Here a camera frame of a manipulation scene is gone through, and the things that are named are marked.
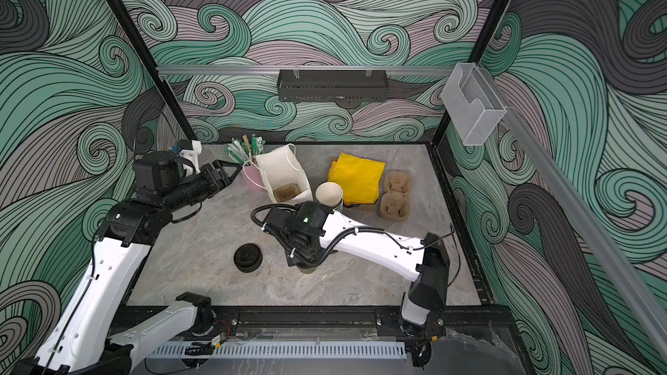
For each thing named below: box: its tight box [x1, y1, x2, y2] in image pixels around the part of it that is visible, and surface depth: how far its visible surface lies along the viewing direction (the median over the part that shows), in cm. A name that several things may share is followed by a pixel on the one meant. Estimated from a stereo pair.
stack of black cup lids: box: [233, 243, 264, 274], surface depth 85 cm
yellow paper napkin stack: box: [328, 152, 386, 206], surface depth 107 cm
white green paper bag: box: [255, 143, 314, 205], surface depth 87 cm
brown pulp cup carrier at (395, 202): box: [378, 170, 413, 222], surface depth 97 cm
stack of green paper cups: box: [315, 181, 344, 212], surface depth 83 cm
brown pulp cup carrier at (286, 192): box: [272, 183, 302, 203], surface depth 101 cm
